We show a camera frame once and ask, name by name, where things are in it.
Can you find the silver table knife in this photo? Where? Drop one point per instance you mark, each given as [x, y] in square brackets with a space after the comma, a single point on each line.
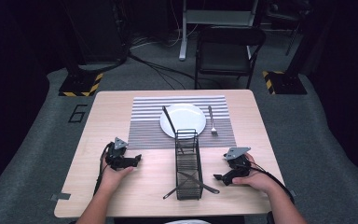
[202, 186]

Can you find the person's right hand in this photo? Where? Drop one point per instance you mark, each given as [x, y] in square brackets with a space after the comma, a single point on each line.
[256, 180]

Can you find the grey striped placemat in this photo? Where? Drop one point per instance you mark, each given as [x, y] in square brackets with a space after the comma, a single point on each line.
[146, 130]

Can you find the black folding chair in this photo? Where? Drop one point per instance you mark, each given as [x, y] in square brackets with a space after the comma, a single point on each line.
[227, 53]

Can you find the person's white clothing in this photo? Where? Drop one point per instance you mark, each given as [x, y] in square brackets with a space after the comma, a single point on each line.
[186, 221]

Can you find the person's left hand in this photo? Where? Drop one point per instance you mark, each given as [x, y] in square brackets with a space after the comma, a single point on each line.
[115, 178]

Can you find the grey floor tape strip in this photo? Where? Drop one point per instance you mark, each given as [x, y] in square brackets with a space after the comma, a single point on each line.
[60, 196]

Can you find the silver fork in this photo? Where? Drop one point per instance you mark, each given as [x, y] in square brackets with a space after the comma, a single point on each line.
[212, 119]

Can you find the white metal table frame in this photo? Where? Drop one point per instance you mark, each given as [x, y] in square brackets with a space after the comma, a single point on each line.
[184, 31]

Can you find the silver spoon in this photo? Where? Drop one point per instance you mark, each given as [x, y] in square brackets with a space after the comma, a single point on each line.
[175, 190]

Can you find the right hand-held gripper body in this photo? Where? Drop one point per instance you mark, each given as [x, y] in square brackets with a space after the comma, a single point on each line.
[237, 161]

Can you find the white plate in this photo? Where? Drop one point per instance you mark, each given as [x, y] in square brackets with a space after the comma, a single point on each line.
[185, 119]

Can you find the black stand with striped base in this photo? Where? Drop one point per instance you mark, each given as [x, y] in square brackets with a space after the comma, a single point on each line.
[284, 82]
[80, 82]

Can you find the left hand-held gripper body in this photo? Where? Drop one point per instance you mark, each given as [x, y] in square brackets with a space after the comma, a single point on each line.
[117, 155]

